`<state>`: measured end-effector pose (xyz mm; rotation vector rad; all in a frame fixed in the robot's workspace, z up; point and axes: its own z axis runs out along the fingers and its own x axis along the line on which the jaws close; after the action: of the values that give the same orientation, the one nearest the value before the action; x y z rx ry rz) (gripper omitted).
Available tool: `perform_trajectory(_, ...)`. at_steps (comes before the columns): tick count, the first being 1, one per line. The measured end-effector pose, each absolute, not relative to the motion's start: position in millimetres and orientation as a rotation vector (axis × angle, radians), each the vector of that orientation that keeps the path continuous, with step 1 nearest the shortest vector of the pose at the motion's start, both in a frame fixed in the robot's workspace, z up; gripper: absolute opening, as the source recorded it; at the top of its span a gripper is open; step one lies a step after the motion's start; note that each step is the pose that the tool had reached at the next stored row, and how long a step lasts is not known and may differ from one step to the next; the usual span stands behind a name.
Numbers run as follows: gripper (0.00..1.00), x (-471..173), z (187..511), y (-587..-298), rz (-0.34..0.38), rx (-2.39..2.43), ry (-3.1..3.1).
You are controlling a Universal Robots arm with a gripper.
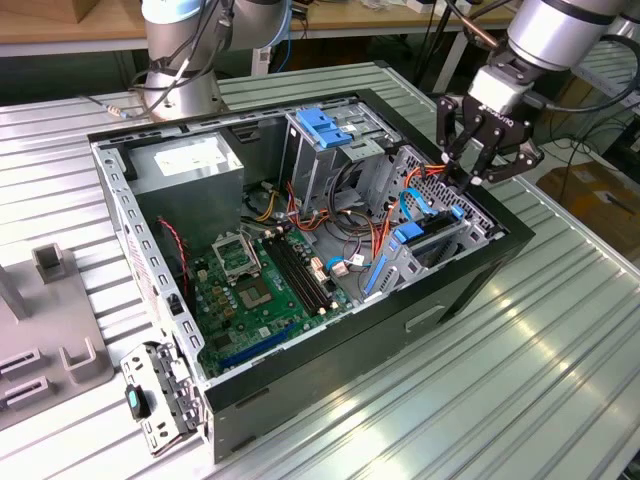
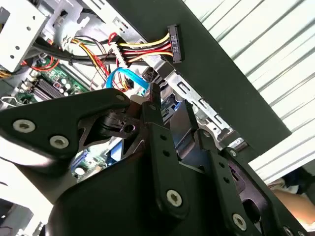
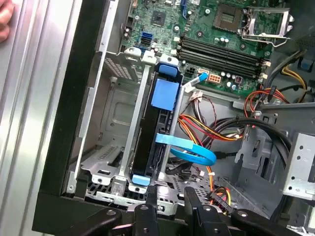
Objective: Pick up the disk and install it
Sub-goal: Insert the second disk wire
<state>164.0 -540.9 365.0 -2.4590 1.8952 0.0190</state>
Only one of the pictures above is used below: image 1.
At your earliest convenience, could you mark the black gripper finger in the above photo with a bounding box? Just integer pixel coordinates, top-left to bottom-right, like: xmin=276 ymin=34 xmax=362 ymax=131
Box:
xmin=435 ymin=94 xmax=476 ymax=195
xmin=470 ymin=128 xmax=545 ymax=186

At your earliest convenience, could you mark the blue data wire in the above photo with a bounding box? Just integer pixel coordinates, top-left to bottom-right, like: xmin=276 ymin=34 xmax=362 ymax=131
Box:
xmin=398 ymin=187 xmax=437 ymax=222

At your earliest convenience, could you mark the hard disk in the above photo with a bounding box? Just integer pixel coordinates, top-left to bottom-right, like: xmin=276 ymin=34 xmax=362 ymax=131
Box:
xmin=362 ymin=203 xmax=466 ymax=297

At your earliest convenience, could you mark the orange power wire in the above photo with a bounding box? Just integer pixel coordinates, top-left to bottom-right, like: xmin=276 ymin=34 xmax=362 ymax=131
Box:
xmin=369 ymin=162 xmax=454 ymax=264

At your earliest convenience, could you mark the grey metal disk bay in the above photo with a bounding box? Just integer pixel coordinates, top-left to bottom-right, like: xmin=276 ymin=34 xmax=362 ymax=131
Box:
xmin=362 ymin=144 xmax=506 ymax=304

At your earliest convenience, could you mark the brown cardboard box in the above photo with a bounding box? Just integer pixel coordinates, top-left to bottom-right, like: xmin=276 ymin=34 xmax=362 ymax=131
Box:
xmin=537 ymin=162 xmax=640 ymax=251

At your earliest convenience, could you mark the metal slat side table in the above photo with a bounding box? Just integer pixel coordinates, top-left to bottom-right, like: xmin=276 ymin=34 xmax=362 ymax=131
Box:
xmin=574 ymin=39 xmax=640 ymax=104

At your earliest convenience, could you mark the blue plastic drive latch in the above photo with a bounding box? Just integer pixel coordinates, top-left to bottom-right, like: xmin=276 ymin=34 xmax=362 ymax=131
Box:
xmin=294 ymin=107 xmax=354 ymax=151

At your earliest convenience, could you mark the long wooden desk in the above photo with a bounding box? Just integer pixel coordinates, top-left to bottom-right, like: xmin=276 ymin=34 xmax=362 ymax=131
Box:
xmin=0 ymin=0 xmax=521 ymax=59

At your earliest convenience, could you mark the grey optical drive cage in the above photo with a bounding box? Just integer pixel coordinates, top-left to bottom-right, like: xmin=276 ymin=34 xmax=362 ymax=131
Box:
xmin=279 ymin=97 xmax=404 ymax=214

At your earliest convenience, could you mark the black RAM slot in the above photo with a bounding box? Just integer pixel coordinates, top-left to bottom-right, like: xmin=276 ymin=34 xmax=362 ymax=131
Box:
xmin=269 ymin=237 xmax=326 ymax=314
xmin=263 ymin=239 xmax=321 ymax=317
xmin=280 ymin=233 xmax=335 ymax=306
xmin=275 ymin=235 xmax=330 ymax=310

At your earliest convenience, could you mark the metal locking lever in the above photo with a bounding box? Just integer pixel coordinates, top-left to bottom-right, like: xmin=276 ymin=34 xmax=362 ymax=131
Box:
xmin=241 ymin=225 xmax=263 ymax=274

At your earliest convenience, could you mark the metal socket cover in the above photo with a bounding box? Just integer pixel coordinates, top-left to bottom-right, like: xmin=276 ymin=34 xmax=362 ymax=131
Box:
xmin=211 ymin=231 xmax=262 ymax=284

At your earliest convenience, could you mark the CPU socket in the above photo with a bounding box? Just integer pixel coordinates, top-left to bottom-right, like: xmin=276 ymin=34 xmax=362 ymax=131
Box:
xmin=236 ymin=278 xmax=275 ymax=310

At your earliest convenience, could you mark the grey power supply unit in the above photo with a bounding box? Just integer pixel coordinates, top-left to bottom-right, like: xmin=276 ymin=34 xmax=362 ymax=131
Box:
xmin=127 ymin=130 xmax=246 ymax=256

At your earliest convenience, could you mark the green motherboard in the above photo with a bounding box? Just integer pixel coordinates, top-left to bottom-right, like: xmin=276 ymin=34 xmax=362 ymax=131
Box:
xmin=187 ymin=227 xmax=359 ymax=379

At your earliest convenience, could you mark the black open PC case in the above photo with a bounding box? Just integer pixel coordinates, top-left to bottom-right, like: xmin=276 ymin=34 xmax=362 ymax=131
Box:
xmin=87 ymin=88 xmax=536 ymax=464

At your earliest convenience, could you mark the blue expansion slot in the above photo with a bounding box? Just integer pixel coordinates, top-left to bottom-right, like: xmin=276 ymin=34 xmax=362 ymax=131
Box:
xmin=218 ymin=323 xmax=297 ymax=372

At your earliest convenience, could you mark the black latch teal button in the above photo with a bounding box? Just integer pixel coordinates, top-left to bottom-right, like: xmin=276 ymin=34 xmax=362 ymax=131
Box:
xmin=123 ymin=383 xmax=152 ymax=422

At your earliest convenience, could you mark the grey parts rack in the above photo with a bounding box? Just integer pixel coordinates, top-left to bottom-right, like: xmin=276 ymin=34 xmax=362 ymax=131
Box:
xmin=0 ymin=242 xmax=117 ymax=431

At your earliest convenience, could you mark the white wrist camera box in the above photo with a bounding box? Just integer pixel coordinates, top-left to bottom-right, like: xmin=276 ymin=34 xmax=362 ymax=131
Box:
xmin=468 ymin=67 xmax=535 ymax=115

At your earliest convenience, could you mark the black camera bracket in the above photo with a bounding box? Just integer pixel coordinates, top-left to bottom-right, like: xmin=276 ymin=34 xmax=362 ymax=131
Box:
xmin=487 ymin=47 xmax=539 ymax=81

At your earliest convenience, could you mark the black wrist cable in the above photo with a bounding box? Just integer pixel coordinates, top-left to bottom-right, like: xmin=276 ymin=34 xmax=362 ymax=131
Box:
xmin=446 ymin=0 xmax=502 ymax=52

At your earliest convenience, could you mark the mixed internal wire bundle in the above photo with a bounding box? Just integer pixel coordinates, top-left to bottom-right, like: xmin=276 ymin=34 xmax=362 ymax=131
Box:
xmin=239 ymin=158 xmax=391 ymax=264

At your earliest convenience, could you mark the red black twisted wire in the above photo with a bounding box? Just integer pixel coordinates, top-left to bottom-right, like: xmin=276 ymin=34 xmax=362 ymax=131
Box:
xmin=156 ymin=215 xmax=191 ymax=297

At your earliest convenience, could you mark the metal slot retainer bracket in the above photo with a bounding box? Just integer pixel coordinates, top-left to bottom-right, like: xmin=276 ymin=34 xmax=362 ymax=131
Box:
xmin=119 ymin=339 xmax=210 ymax=459

